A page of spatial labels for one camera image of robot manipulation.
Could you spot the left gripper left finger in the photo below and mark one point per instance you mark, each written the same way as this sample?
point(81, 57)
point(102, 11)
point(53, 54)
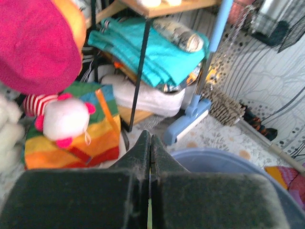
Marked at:
point(91, 198)

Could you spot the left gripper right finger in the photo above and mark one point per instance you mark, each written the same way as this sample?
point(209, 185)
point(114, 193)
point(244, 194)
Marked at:
point(186, 200)

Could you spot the green plastic trash bag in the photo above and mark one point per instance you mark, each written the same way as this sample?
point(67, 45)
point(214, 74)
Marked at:
point(150, 220)

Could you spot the blue-grey trash bin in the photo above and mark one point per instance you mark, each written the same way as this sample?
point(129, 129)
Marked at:
point(219, 161)

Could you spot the rainbow striped bag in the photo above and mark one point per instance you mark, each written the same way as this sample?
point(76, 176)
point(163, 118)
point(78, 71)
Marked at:
point(104, 129)

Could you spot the blue floor squeegee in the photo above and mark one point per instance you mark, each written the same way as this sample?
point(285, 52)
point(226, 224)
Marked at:
point(198, 108)

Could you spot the white pink-eared plush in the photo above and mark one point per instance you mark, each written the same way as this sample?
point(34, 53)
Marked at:
point(61, 118)

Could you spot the purple orange sock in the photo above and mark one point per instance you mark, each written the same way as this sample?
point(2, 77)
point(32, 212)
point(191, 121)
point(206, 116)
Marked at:
point(291, 180)

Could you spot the white fluffy plush toy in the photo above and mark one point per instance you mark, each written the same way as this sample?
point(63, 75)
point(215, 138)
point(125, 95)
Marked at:
point(11, 133)

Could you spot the teal folded towel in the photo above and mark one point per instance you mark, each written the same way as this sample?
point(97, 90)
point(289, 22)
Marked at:
point(164, 62)

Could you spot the patterned rolled cloth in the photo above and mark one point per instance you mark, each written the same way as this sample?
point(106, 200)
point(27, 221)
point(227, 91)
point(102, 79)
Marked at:
point(178, 34)

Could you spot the magenta felt hat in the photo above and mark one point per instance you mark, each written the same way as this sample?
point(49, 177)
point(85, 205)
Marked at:
point(38, 54)

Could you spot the orange plush toy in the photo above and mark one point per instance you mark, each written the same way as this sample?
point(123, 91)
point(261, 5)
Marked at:
point(75, 19)

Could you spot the wooden metal shelf rack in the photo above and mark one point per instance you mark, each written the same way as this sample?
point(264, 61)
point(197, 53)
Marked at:
point(149, 15)

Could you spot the black wire basket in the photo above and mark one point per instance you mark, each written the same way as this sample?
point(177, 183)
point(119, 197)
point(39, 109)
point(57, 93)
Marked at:
point(278, 24)

